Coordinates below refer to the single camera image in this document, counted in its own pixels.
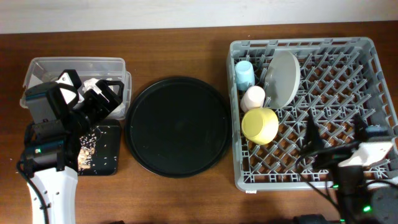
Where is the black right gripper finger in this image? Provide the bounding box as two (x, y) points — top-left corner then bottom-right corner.
(303, 114), (325, 154)
(353, 114), (368, 142)

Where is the white paper napkin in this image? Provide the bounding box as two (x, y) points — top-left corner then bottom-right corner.
(82, 78), (125, 114)

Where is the food scraps and rice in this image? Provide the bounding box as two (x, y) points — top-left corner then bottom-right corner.
(76, 129), (118, 172)

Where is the yellow plastic bowl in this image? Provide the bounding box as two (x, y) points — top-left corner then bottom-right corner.
(241, 108), (279, 145)

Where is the light grey round plate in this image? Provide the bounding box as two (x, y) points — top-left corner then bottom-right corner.
(264, 51), (300, 109)

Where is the light pink plastic cup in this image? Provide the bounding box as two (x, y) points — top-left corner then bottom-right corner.
(240, 86), (266, 113)

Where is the light blue plastic cup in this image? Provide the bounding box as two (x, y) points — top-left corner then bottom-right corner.
(235, 60), (255, 91)

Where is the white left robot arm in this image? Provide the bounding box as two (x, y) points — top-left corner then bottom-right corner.
(16, 80), (124, 223)

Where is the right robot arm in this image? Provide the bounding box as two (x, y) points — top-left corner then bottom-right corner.
(305, 115), (397, 223)

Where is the clear plastic waste bin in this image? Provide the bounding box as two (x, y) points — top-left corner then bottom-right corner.
(22, 57), (132, 120)

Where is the black rectangular waste tray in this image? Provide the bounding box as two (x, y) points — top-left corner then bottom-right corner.
(76, 118), (122, 177)

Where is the grey plastic dishwasher rack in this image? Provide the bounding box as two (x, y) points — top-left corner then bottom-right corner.
(226, 37), (397, 192)

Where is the round black serving tray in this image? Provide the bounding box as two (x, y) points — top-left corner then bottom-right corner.
(124, 77), (232, 179)

